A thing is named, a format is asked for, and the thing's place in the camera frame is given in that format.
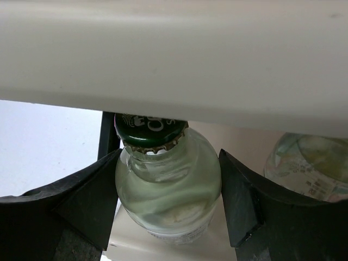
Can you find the clear bottle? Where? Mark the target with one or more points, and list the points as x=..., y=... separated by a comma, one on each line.
x=310, y=165
x=167, y=177

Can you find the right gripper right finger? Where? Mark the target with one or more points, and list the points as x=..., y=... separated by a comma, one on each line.
x=266, y=221

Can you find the beige three-tier shelf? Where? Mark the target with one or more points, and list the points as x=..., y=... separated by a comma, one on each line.
x=275, y=65

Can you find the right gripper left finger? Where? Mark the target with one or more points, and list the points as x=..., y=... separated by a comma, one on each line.
x=69, y=219

